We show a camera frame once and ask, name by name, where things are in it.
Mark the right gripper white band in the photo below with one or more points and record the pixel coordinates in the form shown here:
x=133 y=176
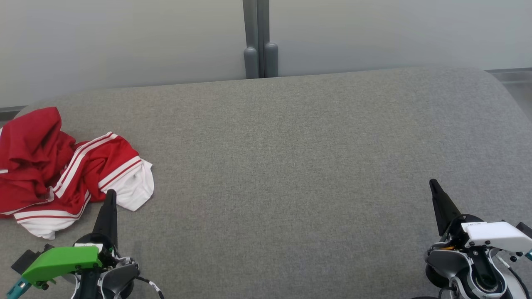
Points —
x=494 y=234

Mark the grey partition post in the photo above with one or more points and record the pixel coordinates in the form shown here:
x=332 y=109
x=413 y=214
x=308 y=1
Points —
x=250 y=62
x=270 y=60

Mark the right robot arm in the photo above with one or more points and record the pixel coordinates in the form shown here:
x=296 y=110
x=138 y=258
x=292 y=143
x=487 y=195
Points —
x=449 y=261

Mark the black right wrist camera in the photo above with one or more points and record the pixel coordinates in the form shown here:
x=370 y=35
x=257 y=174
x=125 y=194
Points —
x=525 y=229

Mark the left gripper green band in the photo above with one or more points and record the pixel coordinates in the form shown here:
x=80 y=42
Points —
x=62 y=261

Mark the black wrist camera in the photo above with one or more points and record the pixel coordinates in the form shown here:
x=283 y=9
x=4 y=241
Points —
x=23 y=261
x=525 y=229

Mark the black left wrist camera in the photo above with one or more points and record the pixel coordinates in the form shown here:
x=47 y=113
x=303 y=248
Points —
x=23 y=261

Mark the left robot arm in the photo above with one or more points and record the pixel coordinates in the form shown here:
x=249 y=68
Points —
x=118 y=278

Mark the grey partition base rail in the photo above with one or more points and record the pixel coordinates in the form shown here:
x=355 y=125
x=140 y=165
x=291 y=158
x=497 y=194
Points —
x=511 y=74
x=10 y=112

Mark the grey fabric sofa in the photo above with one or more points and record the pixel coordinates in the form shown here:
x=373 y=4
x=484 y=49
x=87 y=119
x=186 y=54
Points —
x=291 y=166

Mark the red jersey with white sleeves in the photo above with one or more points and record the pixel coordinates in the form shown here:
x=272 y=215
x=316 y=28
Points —
x=120 y=166

